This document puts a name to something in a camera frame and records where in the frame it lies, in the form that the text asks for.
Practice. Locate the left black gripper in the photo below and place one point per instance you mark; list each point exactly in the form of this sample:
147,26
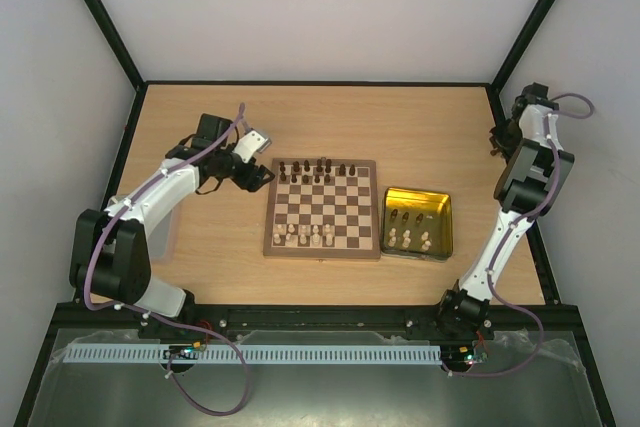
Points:
251,180

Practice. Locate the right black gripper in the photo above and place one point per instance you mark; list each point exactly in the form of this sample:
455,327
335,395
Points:
501,134

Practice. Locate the wooden chess board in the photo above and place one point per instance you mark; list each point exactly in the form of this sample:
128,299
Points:
323,209

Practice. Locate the yellow tin tray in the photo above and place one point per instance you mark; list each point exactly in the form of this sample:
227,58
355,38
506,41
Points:
417,224

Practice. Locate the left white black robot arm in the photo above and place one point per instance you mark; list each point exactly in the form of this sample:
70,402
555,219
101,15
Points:
111,263

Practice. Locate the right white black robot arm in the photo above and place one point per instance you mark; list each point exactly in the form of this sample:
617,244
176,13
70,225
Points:
537,168

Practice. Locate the clear plastic sheet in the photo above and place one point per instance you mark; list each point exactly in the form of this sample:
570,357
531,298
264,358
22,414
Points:
509,383

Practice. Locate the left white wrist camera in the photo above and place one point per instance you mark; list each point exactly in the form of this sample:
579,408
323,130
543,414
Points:
252,143

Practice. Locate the grey slotted cable duct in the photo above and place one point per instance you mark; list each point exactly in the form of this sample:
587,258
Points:
253,354

